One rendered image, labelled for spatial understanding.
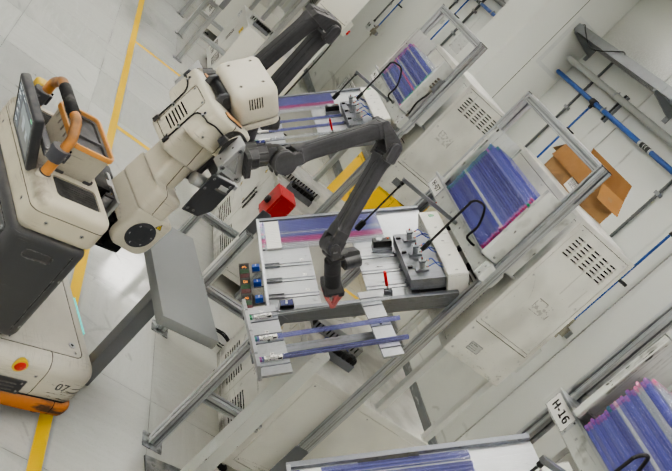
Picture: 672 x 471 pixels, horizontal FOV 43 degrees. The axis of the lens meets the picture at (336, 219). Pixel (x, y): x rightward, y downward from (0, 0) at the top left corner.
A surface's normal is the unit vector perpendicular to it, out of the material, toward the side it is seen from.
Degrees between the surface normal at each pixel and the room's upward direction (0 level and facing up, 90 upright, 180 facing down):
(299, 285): 44
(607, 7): 90
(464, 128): 90
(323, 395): 90
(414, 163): 90
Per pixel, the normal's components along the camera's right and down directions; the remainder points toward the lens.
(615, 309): -0.73, -0.55
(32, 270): 0.40, 0.64
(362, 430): 0.14, 0.48
